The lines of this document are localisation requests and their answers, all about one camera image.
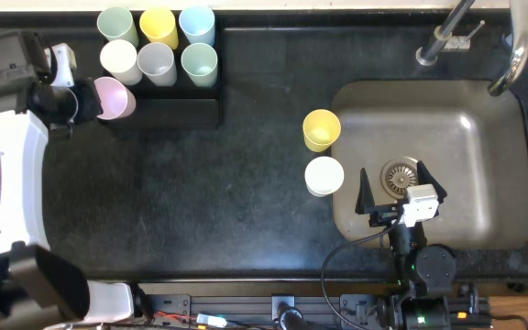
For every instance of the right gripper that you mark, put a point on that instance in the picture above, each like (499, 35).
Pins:
(383, 214)

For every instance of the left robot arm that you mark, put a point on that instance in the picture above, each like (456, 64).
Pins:
(12, 174)

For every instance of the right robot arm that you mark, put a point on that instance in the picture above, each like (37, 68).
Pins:
(436, 268)

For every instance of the white cup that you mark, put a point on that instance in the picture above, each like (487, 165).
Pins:
(118, 58)
(323, 175)

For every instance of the steel sink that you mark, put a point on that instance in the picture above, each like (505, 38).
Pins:
(475, 160)

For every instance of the yellow cup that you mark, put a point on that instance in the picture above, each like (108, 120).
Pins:
(157, 23)
(321, 129)

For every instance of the steel tap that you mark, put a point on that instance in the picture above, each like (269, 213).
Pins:
(520, 46)

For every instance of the black tray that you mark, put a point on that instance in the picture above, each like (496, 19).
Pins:
(177, 112)

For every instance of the green cup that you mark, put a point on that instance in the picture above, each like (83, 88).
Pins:
(199, 62)
(115, 23)

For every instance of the blue cup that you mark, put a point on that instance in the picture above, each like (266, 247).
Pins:
(196, 22)

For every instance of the grey cup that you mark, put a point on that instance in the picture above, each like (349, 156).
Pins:
(156, 60)

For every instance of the pink cup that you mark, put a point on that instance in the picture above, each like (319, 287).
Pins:
(116, 97)

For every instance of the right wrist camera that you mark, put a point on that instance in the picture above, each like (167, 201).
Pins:
(422, 204)

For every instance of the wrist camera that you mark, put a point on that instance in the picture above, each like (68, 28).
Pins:
(63, 64)
(422, 204)

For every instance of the mounting rail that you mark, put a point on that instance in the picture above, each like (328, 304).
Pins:
(236, 307)

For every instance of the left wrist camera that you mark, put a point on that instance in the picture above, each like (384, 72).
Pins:
(63, 64)

